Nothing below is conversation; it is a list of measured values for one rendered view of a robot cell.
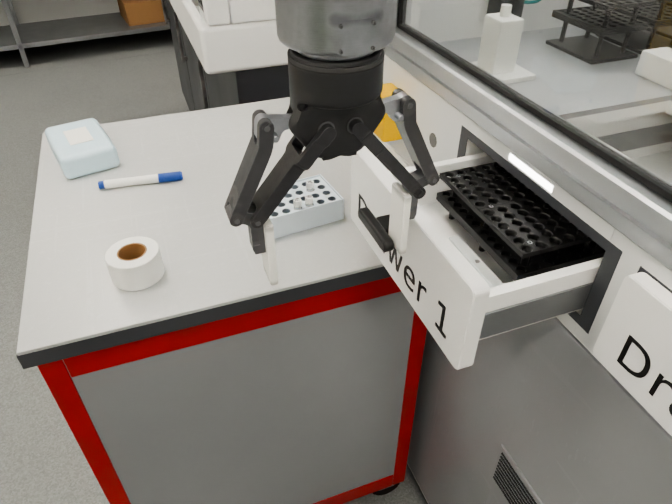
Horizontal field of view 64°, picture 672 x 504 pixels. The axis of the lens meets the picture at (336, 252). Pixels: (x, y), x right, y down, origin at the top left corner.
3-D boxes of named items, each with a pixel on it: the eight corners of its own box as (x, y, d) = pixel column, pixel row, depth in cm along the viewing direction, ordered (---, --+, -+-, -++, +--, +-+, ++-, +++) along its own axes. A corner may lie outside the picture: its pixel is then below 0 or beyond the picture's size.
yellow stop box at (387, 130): (379, 144, 88) (381, 102, 83) (362, 126, 93) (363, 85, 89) (407, 139, 89) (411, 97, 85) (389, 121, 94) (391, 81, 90)
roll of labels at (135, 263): (118, 298, 71) (110, 275, 68) (107, 268, 76) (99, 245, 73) (171, 280, 74) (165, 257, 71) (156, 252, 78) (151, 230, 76)
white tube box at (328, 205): (270, 240, 81) (268, 219, 78) (250, 212, 87) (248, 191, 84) (343, 219, 85) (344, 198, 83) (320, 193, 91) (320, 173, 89)
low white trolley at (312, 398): (151, 601, 111) (14, 353, 63) (130, 374, 156) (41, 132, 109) (407, 503, 126) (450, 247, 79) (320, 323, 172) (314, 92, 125)
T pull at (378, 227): (384, 255, 56) (384, 244, 55) (356, 216, 61) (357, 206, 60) (415, 247, 57) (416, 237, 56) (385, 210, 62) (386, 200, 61)
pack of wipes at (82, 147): (122, 167, 98) (116, 144, 95) (67, 182, 94) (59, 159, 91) (101, 135, 108) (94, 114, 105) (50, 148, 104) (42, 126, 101)
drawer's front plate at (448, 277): (457, 373, 54) (475, 292, 47) (350, 217, 75) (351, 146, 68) (472, 368, 54) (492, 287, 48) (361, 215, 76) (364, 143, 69)
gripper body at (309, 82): (297, 66, 38) (302, 182, 43) (407, 52, 40) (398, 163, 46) (269, 35, 43) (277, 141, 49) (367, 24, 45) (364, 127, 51)
